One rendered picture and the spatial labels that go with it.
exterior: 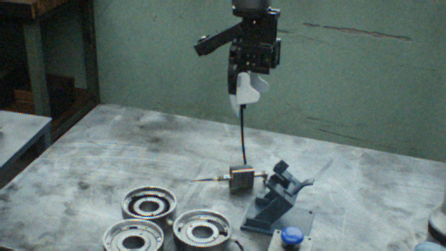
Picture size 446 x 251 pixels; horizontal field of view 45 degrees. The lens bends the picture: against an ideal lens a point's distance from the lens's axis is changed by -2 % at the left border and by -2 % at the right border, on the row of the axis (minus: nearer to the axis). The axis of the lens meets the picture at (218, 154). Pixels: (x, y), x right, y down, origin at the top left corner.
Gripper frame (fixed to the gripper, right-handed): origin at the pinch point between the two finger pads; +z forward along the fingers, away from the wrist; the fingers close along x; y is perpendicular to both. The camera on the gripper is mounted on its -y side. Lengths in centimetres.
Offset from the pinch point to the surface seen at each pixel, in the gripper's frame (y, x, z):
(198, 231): 0.4, -20.9, 17.0
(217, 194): -1.6, -6.4, 17.7
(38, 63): -117, 79, 28
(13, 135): -72, 12, 25
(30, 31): -118, 78, 15
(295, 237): 18.9, -22.6, 12.2
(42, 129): -68, 20, 26
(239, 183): 1.7, -2.4, 16.3
